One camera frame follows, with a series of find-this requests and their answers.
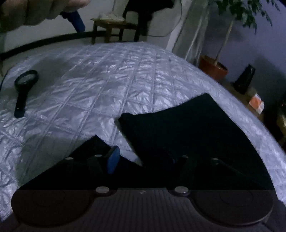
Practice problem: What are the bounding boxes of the dark pants with orange lining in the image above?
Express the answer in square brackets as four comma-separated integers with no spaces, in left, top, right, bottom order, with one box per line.
[18,92,276,190]

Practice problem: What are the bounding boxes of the silver quilted bed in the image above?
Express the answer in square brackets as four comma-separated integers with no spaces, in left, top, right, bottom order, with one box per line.
[0,42,286,223]

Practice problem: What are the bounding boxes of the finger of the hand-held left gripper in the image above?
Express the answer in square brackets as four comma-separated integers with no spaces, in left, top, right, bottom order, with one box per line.
[59,9,86,33]

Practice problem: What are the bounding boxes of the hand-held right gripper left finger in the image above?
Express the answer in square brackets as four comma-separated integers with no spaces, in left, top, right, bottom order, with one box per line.
[64,145,121,197]

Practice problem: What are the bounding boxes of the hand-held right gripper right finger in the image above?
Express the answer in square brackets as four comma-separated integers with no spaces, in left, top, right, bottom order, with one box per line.
[165,154,221,197]

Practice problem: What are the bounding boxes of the black speaker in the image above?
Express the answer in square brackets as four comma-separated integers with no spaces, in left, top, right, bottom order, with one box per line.
[233,64,256,94]

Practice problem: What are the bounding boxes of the white shoes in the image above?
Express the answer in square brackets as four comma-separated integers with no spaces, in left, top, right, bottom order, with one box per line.
[98,11,125,22]

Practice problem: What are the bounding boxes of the black magnifying glass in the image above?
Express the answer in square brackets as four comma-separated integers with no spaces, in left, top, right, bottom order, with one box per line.
[14,70,39,119]

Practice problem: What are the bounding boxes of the white sheer curtain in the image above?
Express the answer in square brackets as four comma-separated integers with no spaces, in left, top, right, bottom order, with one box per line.
[173,3,214,66]

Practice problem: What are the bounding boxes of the terracotta plant pot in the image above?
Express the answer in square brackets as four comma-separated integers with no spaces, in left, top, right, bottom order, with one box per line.
[199,55,229,81]

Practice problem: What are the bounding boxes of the orange tissue box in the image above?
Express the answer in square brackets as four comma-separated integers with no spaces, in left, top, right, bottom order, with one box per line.
[248,94,265,115]

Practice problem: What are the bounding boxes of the person's left hand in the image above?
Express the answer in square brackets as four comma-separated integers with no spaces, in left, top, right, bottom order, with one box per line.
[0,0,91,34]

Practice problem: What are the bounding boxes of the green indoor tree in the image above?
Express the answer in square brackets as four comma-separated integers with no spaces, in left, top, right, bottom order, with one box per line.
[207,0,281,65]

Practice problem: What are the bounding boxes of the dark wooden chair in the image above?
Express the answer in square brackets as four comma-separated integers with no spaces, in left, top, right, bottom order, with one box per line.
[90,0,175,44]

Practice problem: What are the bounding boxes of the wooden television stand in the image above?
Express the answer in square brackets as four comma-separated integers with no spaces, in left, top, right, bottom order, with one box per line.
[221,79,286,146]

